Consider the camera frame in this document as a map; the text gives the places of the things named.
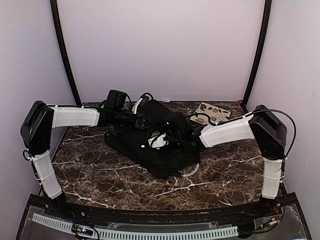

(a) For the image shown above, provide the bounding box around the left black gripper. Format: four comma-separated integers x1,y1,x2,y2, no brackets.
114,108,157,131

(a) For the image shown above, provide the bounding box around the black student backpack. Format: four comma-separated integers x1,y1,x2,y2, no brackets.
104,99,203,179

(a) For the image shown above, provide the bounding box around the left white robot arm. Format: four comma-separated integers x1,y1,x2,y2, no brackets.
20,89,153,218

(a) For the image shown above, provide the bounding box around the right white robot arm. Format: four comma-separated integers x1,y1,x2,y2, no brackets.
167,105,291,217

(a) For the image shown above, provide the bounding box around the floral square plate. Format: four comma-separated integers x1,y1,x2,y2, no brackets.
190,102,232,125

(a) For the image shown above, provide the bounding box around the small green circuit board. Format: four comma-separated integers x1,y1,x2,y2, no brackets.
71,224,94,237

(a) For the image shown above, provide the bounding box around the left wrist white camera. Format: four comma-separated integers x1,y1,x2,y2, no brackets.
131,92,154,114

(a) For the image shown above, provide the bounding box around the wrist white camera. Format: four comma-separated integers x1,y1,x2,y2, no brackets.
140,132,169,150
131,92,154,114

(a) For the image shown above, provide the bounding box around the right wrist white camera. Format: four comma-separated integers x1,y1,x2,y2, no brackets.
140,132,169,150

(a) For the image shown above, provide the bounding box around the black front table rail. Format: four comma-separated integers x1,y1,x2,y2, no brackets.
44,197,283,227

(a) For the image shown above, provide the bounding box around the white slotted cable duct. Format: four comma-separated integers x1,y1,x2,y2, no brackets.
31,213,239,240

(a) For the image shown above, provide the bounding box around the left black frame post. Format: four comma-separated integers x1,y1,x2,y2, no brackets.
49,0,82,106

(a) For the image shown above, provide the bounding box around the black frame post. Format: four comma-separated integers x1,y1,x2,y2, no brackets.
49,0,82,106
239,0,272,110

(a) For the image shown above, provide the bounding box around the right black frame post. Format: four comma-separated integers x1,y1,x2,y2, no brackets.
239,0,272,110

